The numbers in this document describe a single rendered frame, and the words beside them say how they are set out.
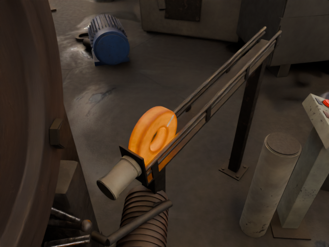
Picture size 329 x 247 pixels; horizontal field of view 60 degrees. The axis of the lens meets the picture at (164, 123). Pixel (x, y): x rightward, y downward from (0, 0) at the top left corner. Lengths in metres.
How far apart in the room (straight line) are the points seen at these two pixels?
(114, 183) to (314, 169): 0.76
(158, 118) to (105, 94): 1.52
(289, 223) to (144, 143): 0.93
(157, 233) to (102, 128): 1.19
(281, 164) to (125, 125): 1.11
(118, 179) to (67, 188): 0.16
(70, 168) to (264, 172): 0.73
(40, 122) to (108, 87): 2.00
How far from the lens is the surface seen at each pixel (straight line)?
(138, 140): 0.64
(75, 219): 0.35
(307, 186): 1.23
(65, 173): 0.53
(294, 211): 1.36
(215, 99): 0.85
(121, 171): 0.65
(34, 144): 0.23
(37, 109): 0.23
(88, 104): 2.08
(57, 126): 0.24
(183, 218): 1.40
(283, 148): 1.02
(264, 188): 1.13
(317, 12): 2.37
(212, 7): 2.83
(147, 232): 0.76
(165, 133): 0.73
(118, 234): 0.68
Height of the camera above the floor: 1.19
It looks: 40 degrees down
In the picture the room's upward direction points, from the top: straight up
